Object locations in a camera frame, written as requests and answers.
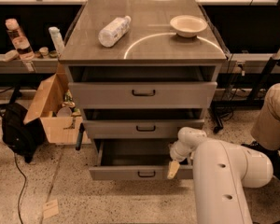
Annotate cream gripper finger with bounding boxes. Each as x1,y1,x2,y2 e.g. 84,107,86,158
167,161,180,179

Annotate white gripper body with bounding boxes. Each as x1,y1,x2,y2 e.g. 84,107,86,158
170,141,190,162

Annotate grey bottom drawer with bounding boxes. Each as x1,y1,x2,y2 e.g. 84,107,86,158
89,138,194,182

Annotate grey drawer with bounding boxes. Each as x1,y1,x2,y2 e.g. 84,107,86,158
84,119,204,139
69,82,217,109
89,138,194,182

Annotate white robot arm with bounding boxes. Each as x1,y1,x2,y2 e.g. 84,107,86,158
167,127,273,224

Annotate grey middle drawer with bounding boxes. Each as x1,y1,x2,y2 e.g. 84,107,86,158
84,119,204,139

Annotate grey top drawer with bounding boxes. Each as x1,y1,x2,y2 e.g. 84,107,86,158
69,82,217,109

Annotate grey drawer cabinet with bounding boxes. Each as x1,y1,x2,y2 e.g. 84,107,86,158
58,0,227,142

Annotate open cardboard box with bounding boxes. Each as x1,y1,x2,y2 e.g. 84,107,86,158
23,63,82,145

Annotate person leg khaki trousers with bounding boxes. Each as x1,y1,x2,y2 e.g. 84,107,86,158
251,83,280,150

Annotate black shoe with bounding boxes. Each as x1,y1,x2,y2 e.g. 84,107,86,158
244,141,280,175

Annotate white paper bowl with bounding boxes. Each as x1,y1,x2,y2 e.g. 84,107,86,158
170,15,207,37

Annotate paper tag on floor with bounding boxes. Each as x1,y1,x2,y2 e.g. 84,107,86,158
43,199,59,219

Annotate clear plastic water bottle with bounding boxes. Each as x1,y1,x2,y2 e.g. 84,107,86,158
98,16,132,48

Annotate black backpack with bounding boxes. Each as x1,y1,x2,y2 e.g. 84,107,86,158
0,103,46,163

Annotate white tube bottle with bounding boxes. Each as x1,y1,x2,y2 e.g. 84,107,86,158
49,27,64,56

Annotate tall labelled bottle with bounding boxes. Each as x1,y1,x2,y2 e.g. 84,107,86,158
6,19,35,61

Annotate pale sponge on shelf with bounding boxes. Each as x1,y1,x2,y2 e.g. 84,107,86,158
4,49,19,62

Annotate black floor cable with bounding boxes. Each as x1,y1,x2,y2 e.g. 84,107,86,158
13,152,28,224

